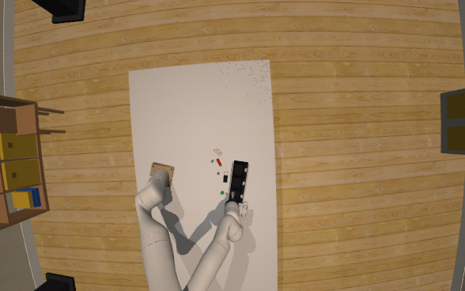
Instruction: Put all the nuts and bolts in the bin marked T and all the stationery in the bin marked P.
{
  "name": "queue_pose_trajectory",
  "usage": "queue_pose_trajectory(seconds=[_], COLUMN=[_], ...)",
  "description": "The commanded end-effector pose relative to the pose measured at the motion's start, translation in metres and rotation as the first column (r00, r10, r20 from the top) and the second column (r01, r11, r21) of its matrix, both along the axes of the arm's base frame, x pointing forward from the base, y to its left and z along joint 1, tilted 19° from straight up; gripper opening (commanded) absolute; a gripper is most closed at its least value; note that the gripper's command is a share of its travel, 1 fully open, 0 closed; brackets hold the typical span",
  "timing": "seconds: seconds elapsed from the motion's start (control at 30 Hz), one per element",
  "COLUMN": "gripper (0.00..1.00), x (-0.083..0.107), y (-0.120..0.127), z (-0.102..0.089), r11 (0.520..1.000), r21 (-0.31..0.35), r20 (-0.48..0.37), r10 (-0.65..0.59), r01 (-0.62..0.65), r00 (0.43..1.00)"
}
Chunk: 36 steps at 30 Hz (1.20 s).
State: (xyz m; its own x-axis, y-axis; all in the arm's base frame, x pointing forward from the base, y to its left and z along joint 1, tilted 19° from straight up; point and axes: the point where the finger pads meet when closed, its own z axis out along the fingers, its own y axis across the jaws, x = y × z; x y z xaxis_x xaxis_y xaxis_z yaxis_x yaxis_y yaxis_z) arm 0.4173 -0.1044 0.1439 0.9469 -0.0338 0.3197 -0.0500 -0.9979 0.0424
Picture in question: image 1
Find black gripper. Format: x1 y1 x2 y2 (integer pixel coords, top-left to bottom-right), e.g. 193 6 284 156
225 192 239 205

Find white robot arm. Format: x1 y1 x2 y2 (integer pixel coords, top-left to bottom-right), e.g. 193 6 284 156
134 169 248 291

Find black rack of three bins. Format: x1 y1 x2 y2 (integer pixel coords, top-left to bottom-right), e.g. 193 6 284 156
230 161 248 203

